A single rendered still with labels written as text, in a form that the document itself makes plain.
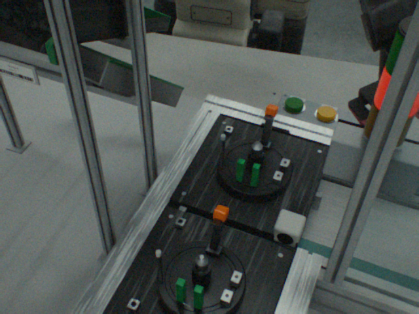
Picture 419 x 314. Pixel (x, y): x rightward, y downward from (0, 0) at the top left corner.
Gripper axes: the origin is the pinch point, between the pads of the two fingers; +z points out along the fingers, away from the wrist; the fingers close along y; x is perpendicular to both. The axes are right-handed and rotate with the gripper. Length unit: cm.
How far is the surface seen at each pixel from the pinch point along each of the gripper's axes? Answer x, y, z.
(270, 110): 11.0, -18.1, -4.6
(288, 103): 21.2, -10.6, 6.9
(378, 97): -16.1, -14.0, -29.0
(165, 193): 7.9, -41.7, 1.3
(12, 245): 14, -72, 4
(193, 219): 0.0, -39.1, 1.1
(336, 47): 146, 69, 121
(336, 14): 173, 83, 124
